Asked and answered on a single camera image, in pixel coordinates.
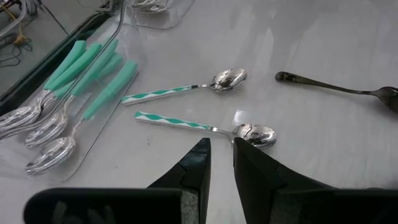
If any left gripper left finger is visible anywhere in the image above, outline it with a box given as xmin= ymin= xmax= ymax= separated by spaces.
xmin=22 ymin=138 xmax=212 ymax=224

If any clear plastic bin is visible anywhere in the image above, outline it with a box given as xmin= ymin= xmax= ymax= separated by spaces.
xmin=0 ymin=9 xmax=141 ymax=184
xmin=123 ymin=0 xmax=197 ymax=30

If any black metal spoon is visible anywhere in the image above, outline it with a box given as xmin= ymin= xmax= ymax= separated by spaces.
xmin=275 ymin=70 xmax=398 ymax=113

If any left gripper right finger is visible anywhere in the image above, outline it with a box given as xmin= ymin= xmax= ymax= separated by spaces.
xmin=233 ymin=136 xmax=398 ymax=224

